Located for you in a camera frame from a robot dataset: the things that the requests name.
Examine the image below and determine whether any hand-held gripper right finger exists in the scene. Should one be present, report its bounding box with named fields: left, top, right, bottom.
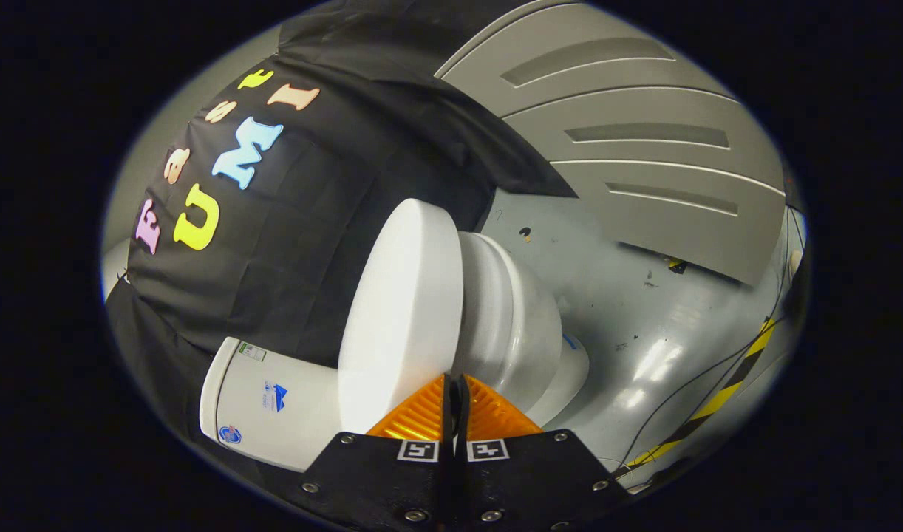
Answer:
left=451, top=373, right=631, bottom=530

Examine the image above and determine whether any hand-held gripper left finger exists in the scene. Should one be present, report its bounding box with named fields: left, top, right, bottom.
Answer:
left=296, top=373, right=454, bottom=530

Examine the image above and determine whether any white toilet lid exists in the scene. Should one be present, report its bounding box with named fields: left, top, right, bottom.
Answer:
left=338, top=198, right=466, bottom=437

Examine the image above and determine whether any white toilet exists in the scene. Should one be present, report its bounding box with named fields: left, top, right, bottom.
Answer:
left=200, top=232, right=591, bottom=473

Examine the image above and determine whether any yellow black floor tape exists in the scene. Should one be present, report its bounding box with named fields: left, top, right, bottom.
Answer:
left=629, top=318, right=777, bottom=468

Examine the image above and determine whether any black backdrop cloth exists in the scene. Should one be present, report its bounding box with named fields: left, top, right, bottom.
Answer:
left=106, top=0, right=578, bottom=503

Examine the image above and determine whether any white cabinet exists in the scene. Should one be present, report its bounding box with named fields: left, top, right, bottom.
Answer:
left=435, top=2, right=786, bottom=287

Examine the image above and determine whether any thin black cable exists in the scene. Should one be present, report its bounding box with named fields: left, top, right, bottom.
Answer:
left=618, top=207, right=803, bottom=471

